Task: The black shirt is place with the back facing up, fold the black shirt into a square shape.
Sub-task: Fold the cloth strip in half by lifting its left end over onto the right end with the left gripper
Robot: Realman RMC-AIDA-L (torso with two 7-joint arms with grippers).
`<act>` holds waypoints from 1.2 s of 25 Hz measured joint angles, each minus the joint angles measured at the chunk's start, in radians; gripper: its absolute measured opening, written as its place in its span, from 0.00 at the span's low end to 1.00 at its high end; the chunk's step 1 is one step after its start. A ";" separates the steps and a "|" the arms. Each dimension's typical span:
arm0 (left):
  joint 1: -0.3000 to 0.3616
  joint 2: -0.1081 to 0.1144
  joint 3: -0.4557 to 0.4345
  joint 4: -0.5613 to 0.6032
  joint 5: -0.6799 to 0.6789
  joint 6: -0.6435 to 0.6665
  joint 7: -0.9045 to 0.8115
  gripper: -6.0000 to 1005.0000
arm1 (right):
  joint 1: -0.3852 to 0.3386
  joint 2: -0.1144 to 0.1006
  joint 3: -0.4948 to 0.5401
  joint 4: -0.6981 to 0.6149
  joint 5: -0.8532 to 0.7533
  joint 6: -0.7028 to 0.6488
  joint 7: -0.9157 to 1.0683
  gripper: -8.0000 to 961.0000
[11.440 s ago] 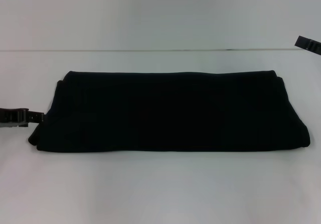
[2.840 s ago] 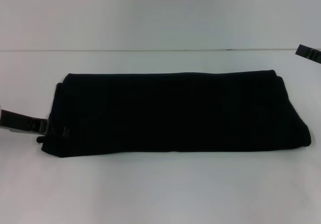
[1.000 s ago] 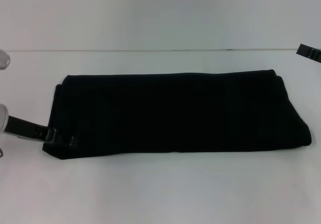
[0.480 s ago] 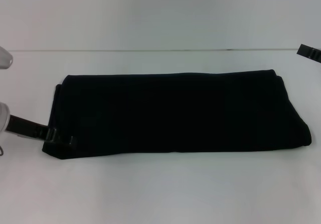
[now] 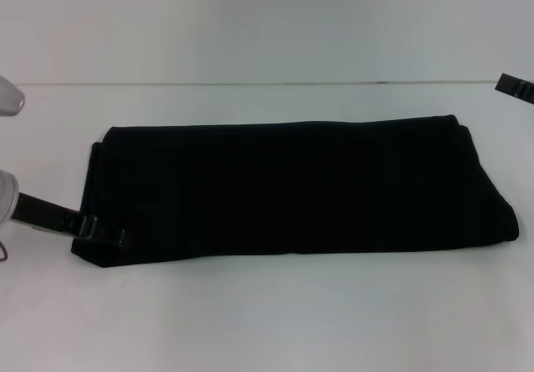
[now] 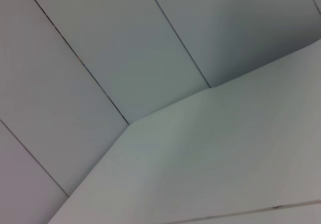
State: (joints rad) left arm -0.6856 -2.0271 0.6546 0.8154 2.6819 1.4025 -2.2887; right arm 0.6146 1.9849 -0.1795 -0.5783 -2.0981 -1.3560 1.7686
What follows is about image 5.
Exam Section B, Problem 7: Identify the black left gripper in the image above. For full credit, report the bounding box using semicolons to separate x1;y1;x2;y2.
12;190;130;250

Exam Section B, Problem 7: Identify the black t-shirt with white print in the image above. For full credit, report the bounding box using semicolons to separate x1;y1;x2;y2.
70;113;520;269

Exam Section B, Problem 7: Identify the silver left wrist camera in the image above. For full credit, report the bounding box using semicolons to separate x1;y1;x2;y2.
0;74;27;118

